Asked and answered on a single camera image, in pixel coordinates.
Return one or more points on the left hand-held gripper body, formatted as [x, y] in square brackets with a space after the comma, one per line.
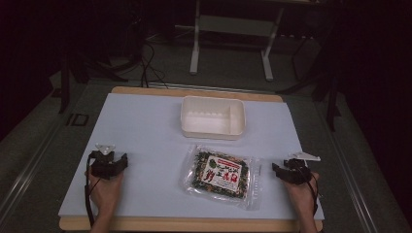
[103, 158]

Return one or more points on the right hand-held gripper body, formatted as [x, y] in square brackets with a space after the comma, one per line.
[299, 170]

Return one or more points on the person's left hand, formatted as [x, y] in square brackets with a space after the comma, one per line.
[107, 191]

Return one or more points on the person's right hand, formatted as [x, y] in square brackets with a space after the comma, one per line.
[301, 195]

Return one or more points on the white table mat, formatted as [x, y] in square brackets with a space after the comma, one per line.
[145, 136]

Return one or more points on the clear bag of mixed vegetables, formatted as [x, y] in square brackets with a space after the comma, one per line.
[222, 176]

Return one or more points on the black stand leg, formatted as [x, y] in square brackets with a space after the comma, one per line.
[332, 100]
[64, 84]

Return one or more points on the white divided plastic container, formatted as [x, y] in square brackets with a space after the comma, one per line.
[212, 118]

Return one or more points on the metal floor strip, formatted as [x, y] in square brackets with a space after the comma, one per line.
[210, 87]

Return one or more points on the metal floor rail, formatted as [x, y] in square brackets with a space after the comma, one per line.
[351, 181]
[29, 161]

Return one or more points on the white metal stand frame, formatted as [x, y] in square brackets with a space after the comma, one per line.
[233, 26]

